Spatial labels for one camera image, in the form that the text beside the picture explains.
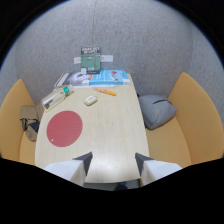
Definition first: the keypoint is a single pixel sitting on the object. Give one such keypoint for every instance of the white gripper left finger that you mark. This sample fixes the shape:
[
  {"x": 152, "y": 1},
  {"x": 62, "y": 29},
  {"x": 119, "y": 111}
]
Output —
[{"x": 71, "y": 168}]

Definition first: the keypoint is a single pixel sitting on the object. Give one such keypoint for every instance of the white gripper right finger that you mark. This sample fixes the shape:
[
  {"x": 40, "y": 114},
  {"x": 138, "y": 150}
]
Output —
[{"x": 154, "y": 169}]

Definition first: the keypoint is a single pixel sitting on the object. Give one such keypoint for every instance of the red round mat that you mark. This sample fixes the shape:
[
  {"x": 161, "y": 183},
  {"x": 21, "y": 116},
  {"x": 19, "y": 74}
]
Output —
[{"x": 64, "y": 128}]

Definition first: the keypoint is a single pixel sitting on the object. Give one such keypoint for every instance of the grey backpack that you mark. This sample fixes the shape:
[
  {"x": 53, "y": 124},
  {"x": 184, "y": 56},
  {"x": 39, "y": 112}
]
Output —
[{"x": 156, "y": 110}]

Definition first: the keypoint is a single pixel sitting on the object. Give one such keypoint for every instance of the khaki bag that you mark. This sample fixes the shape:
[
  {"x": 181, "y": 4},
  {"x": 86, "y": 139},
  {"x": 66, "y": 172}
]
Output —
[{"x": 29, "y": 120}]

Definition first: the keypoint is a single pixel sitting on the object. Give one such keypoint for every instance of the small white case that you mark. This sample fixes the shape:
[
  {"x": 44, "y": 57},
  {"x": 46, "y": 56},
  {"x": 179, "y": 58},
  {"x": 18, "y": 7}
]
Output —
[{"x": 90, "y": 100}]

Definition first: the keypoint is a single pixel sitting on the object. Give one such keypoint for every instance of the clear bottle with green cap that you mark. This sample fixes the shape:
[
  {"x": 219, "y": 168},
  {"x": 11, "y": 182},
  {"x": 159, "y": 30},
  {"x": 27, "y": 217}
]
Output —
[{"x": 54, "y": 97}]

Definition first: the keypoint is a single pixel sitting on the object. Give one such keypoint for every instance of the orange pen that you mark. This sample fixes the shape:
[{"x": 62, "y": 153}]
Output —
[{"x": 106, "y": 91}]

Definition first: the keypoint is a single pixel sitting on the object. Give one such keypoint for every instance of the grey black magazine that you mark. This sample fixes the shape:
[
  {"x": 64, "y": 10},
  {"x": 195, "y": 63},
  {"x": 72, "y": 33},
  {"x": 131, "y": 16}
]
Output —
[{"x": 72, "y": 79}]

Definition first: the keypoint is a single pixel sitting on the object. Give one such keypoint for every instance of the blue book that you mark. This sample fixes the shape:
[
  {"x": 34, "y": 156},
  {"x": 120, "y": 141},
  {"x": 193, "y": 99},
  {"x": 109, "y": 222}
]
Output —
[{"x": 108, "y": 77}]

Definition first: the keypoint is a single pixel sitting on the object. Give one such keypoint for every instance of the green black standing book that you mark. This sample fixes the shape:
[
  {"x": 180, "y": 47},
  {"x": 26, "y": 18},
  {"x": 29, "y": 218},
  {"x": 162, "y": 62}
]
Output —
[{"x": 90, "y": 59}]

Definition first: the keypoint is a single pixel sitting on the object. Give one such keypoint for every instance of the white wall socket plate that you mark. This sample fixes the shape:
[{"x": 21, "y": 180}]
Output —
[{"x": 106, "y": 58}]

